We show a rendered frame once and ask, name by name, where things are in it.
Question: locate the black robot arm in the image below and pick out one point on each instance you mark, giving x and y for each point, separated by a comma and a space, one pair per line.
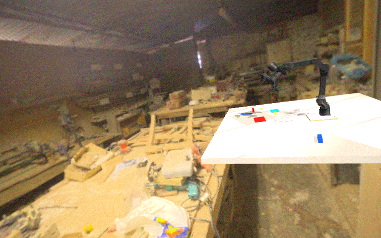
324, 109

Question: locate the small blue block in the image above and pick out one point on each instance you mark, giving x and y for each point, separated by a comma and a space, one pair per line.
319, 137

